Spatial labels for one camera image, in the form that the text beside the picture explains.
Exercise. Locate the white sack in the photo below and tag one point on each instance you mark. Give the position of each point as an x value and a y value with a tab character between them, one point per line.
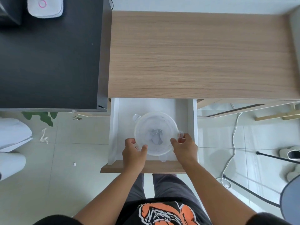
14	135
11	166

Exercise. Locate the black metal stand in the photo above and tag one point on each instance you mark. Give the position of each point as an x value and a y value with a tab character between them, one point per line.
253	192

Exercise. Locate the person's left forearm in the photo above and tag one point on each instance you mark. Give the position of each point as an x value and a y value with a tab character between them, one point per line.
110	196

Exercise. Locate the white slipper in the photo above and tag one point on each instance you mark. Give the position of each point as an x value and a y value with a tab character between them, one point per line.
290	152
294	174

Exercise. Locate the wooden desk with white rim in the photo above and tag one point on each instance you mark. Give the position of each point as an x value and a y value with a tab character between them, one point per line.
199	56

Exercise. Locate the person's left hand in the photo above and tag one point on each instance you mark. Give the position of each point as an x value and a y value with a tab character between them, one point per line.
132	159

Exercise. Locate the white scrap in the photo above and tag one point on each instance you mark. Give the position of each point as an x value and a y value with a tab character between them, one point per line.
44	138

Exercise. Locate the small metal keys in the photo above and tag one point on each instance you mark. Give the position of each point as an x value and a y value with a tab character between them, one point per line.
75	115

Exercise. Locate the black and blue receipt printer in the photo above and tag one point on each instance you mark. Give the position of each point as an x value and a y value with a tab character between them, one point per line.
9	9

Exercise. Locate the light wooden rack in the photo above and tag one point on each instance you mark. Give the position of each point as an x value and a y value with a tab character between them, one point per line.
269	117

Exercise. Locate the grey round disc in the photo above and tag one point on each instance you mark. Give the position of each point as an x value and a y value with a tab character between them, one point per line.
291	201

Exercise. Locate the clear round container lid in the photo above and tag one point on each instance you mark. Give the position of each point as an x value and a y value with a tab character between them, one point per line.
154	119

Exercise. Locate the white gooseneck desk lamp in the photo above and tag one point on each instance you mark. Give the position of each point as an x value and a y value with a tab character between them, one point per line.
49	9

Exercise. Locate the person's black shirt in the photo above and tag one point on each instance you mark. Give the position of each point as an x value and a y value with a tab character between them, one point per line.
164	213

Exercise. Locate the person's right forearm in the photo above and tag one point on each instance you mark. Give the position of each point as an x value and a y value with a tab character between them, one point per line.
215	196

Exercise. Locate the person's grey trousers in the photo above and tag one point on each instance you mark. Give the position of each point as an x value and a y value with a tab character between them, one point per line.
168	187

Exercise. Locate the green leafy plant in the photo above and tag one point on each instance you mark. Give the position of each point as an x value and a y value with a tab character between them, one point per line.
46	117

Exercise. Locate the black cabinet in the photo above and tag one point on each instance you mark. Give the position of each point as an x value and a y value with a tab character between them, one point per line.
51	67

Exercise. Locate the person's right hand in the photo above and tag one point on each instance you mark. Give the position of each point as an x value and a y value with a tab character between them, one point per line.
187	151

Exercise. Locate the white drawer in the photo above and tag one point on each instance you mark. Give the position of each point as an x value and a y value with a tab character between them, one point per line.
124	110

